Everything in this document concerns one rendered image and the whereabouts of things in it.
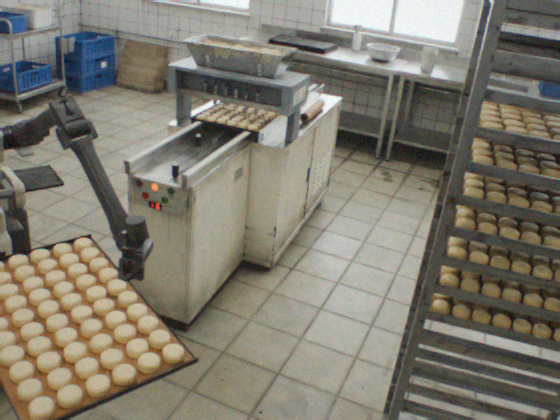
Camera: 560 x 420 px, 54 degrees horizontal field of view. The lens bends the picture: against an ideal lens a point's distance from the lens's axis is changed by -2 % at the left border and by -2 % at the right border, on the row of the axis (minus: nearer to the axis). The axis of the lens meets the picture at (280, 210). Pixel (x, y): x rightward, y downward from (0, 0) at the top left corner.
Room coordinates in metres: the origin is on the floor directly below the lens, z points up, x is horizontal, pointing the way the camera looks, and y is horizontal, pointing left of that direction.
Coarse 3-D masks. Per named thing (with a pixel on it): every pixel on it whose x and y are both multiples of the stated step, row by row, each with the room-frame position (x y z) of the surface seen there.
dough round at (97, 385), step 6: (90, 378) 0.88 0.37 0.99; (96, 378) 0.88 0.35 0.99; (102, 378) 0.88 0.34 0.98; (108, 378) 0.89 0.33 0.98; (90, 384) 0.86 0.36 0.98; (96, 384) 0.87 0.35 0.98; (102, 384) 0.87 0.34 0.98; (108, 384) 0.87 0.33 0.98; (90, 390) 0.85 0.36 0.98; (96, 390) 0.85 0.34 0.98; (102, 390) 0.85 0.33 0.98; (108, 390) 0.87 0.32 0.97; (96, 396) 0.85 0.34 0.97
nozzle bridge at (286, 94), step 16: (176, 64) 3.05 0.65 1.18; (192, 64) 3.09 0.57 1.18; (176, 80) 3.03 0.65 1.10; (192, 80) 3.08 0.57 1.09; (208, 80) 3.05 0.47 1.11; (224, 80) 3.02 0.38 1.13; (240, 80) 2.90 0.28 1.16; (256, 80) 2.88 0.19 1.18; (272, 80) 2.91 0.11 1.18; (288, 80) 2.95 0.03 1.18; (304, 80) 3.03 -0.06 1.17; (208, 96) 2.99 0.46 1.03; (224, 96) 2.97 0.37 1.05; (240, 96) 2.99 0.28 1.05; (272, 96) 2.94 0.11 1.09; (288, 96) 2.82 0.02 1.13; (304, 96) 3.06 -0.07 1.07; (176, 112) 3.13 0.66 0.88; (288, 112) 2.82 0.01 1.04; (288, 128) 2.93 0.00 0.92
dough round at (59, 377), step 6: (54, 372) 0.88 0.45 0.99; (60, 372) 0.88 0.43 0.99; (66, 372) 0.88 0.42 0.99; (48, 378) 0.86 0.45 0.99; (54, 378) 0.86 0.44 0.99; (60, 378) 0.87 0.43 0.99; (66, 378) 0.87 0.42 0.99; (48, 384) 0.86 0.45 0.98; (54, 384) 0.85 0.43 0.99; (60, 384) 0.85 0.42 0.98; (66, 384) 0.86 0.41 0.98
